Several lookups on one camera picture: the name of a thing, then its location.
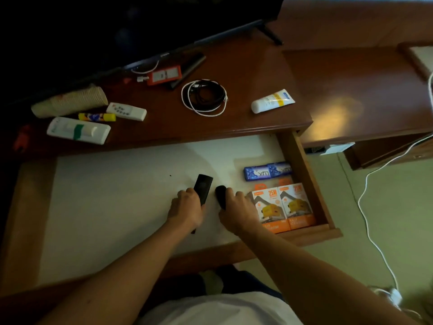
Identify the person's right hand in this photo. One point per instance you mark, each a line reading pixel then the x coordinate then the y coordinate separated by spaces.
pixel 238 214

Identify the person's left hand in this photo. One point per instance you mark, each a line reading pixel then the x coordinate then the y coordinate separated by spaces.
pixel 184 211

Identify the person's right fingers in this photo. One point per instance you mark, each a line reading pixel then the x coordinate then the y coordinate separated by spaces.
pixel 236 198

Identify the person's left fingers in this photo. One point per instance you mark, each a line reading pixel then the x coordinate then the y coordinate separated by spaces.
pixel 192 199

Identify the small black rounded device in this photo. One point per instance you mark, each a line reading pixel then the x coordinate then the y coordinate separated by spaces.
pixel 220 195

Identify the black remote control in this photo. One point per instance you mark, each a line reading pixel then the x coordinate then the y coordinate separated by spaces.
pixel 204 184

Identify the person's left forearm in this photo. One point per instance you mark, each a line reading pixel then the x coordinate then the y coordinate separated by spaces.
pixel 125 277

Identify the person's right forearm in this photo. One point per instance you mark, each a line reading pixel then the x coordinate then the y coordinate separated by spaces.
pixel 311 277

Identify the orange and white charger box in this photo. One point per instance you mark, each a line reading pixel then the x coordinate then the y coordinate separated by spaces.
pixel 272 209
pixel 297 205

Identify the blue patterned packet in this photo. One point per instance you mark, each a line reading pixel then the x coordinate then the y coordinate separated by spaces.
pixel 267 171

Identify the flat orange packet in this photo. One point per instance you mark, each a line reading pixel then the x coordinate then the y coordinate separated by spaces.
pixel 282 181

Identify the wooden desk drawer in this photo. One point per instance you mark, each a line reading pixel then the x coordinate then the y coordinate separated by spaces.
pixel 118 192

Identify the dark trousers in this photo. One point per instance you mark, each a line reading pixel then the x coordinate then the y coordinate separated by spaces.
pixel 236 279

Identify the white and yellow cream tube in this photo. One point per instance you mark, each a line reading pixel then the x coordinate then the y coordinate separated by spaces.
pixel 270 101

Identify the small white remote control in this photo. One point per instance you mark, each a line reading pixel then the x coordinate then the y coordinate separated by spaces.
pixel 127 111

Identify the white shirt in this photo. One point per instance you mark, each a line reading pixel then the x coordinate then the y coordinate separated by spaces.
pixel 220 309

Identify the white paper tag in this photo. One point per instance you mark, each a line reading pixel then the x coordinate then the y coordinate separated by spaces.
pixel 338 148

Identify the brown wooden desk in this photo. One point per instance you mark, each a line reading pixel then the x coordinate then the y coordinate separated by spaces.
pixel 243 74

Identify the yellow and blue glue stick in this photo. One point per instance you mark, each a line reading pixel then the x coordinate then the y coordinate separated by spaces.
pixel 96 117

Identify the orange framed card device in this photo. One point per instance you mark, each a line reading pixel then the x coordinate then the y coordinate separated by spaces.
pixel 164 75

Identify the long black slim bar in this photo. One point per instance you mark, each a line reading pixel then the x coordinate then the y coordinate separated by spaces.
pixel 189 69

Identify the large white remote green tape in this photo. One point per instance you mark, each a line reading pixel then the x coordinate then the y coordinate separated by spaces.
pixel 78 130

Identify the stack of paper cups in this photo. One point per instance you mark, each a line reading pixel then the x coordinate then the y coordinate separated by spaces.
pixel 69 102

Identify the low brown wooden table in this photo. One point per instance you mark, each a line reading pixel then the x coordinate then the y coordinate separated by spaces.
pixel 355 91

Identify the red object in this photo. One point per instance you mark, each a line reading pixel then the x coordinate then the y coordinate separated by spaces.
pixel 21 138

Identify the white power adapter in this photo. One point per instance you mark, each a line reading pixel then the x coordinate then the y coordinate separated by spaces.
pixel 394 296

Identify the black flat screen television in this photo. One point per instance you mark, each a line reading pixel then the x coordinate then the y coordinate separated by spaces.
pixel 101 33

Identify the brown framed side furniture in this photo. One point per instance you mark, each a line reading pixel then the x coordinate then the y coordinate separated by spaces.
pixel 417 59

